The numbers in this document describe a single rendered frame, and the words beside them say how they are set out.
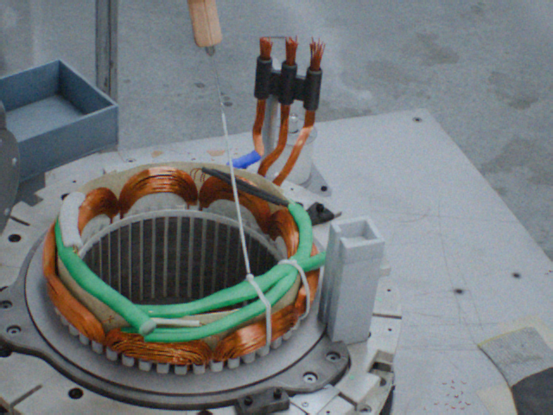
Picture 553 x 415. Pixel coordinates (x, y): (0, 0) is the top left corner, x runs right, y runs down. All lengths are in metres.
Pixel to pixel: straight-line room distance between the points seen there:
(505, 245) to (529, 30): 2.28
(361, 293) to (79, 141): 0.39
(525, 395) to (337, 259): 0.51
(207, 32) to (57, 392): 0.25
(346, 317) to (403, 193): 0.72
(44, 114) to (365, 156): 0.54
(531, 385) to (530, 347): 0.07
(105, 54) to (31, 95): 1.49
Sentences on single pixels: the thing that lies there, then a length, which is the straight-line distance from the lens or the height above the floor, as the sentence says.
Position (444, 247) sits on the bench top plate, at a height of 0.78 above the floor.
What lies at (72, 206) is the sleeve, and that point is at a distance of 0.81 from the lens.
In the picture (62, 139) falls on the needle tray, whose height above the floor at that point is 1.05.
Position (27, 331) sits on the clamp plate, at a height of 1.10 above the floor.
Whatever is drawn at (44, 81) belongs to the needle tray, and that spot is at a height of 1.05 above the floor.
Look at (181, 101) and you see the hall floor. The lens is 3.08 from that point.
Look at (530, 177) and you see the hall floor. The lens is 2.98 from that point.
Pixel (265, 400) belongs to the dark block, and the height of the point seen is 1.10.
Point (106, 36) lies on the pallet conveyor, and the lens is 2.62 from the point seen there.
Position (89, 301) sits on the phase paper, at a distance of 0.76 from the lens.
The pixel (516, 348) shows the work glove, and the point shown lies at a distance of 1.29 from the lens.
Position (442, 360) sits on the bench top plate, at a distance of 1.27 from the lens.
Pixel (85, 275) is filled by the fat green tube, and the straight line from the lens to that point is 0.76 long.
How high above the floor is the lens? 1.65
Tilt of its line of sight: 37 degrees down
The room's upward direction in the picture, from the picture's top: 6 degrees clockwise
